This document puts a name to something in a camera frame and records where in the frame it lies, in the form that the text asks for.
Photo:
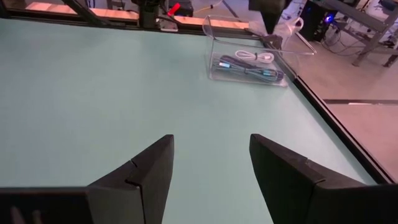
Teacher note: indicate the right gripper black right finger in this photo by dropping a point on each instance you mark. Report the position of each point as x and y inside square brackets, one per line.
[280, 174]

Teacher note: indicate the clear plastic bin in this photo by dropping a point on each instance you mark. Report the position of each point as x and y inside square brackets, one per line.
[217, 43]

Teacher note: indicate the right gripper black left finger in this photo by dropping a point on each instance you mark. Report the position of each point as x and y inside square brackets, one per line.
[146, 174]

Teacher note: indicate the wooden bench strip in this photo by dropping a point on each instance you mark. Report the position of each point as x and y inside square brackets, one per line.
[109, 13]

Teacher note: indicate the black diagonal frame strut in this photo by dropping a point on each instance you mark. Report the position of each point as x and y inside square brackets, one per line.
[87, 14]

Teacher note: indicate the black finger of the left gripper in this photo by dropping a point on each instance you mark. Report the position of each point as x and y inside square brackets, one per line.
[275, 20]
[267, 21]

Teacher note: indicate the grey metal table frame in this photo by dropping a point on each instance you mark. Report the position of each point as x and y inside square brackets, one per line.
[367, 25]

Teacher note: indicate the black computer tower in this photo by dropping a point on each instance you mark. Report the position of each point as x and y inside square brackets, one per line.
[315, 18]

